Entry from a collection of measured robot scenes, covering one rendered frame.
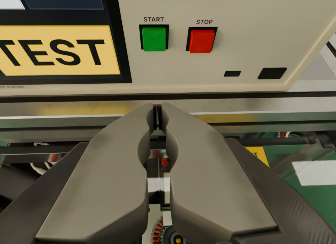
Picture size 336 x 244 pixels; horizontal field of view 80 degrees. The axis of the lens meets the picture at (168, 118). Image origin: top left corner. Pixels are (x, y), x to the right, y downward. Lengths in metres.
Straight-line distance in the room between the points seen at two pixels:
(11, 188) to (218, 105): 0.54
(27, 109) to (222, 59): 0.20
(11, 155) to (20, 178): 0.32
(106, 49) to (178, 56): 0.06
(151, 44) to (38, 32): 0.09
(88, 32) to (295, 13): 0.16
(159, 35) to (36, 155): 0.22
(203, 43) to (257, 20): 0.04
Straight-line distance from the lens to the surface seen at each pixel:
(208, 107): 0.21
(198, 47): 0.18
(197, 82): 0.21
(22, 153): 0.31
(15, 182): 0.64
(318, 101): 0.27
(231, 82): 0.22
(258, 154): 0.26
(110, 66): 0.20
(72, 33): 0.18
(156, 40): 0.17
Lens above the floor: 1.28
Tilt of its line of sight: 57 degrees down
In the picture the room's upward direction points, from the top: 3 degrees clockwise
